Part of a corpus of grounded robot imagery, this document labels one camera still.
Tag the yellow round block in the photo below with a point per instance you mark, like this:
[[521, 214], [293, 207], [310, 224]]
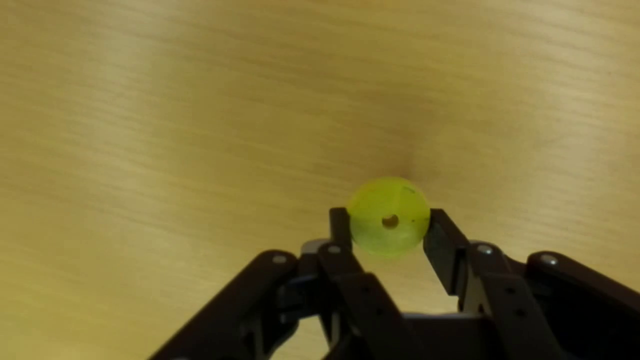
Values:
[[381, 200]]

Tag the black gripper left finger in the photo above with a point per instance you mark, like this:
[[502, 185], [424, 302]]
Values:
[[320, 313]]

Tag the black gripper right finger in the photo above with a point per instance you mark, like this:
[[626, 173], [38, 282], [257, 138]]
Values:
[[532, 313]]

